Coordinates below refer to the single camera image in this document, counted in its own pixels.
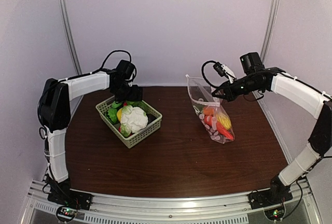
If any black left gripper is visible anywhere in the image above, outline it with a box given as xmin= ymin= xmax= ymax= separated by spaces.
xmin=113 ymin=81 xmax=143 ymax=102

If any left black camera cable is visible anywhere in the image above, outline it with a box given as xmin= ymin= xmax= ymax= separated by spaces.
xmin=100 ymin=50 xmax=133 ymax=73

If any round circuit board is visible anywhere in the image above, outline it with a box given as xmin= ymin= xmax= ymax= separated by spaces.
xmin=56 ymin=206 xmax=77 ymax=222
xmin=264 ymin=207 xmax=285 ymax=222

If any red orange toy carrot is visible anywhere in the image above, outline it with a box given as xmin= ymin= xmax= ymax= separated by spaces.
xmin=203 ymin=116 xmax=234 ymax=141

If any white toy cauliflower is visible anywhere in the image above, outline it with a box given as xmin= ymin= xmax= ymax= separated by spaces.
xmin=120 ymin=105 xmax=148 ymax=138

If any left aluminium frame post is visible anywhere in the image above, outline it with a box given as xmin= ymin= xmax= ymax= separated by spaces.
xmin=58 ymin=0 xmax=83 ymax=79

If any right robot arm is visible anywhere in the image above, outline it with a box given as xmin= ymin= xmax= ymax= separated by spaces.
xmin=212 ymin=52 xmax=331 ymax=204

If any green toy lime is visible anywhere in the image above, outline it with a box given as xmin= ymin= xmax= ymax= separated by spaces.
xmin=126 ymin=101 xmax=142 ymax=107

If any front aluminium rail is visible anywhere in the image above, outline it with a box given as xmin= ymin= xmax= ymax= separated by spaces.
xmin=19 ymin=180 xmax=323 ymax=223

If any clear zip top bag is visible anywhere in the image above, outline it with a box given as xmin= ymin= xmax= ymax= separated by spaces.
xmin=185 ymin=74 xmax=235 ymax=144

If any left round circuit board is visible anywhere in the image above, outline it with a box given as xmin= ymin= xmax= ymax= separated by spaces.
xmin=56 ymin=206 xmax=77 ymax=222

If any striped green toy watermelon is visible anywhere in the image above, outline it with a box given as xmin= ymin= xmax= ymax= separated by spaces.
xmin=105 ymin=108 xmax=118 ymax=124

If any aluminium frame post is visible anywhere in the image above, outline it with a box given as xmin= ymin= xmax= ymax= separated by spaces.
xmin=253 ymin=0 xmax=283 ymax=74
xmin=58 ymin=0 xmax=83 ymax=79

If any right aluminium frame post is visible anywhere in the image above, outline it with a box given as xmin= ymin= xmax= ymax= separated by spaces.
xmin=253 ymin=0 xmax=283 ymax=74

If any dark purple toy eggplant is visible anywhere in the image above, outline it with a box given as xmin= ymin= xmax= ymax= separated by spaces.
xmin=147 ymin=114 xmax=157 ymax=124

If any right black camera cable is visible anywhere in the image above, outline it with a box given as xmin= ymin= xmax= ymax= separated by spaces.
xmin=201 ymin=60 xmax=221 ymax=90

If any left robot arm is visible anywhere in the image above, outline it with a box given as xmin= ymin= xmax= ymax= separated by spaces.
xmin=37 ymin=60 xmax=143 ymax=205

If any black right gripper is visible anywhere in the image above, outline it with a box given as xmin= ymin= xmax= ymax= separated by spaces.
xmin=212 ymin=75 xmax=262 ymax=102

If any black camera cable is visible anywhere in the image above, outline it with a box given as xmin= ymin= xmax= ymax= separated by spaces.
xmin=100 ymin=50 xmax=133 ymax=73
xmin=201 ymin=60 xmax=221 ymax=90

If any green perforated plastic basket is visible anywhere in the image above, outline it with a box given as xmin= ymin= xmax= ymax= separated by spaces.
xmin=95 ymin=96 xmax=162 ymax=148

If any right round circuit board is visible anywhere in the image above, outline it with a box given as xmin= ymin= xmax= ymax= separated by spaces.
xmin=264 ymin=207 xmax=285 ymax=222

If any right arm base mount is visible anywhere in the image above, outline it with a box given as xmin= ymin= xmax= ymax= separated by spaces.
xmin=248 ymin=176 xmax=293 ymax=209

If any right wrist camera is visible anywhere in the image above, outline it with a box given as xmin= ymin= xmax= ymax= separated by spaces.
xmin=213 ymin=62 xmax=237 ymax=83

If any yellow orange toy fruit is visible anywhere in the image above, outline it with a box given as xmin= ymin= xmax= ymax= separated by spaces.
xmin=116 ymin=108 xmax=122 ymax=121

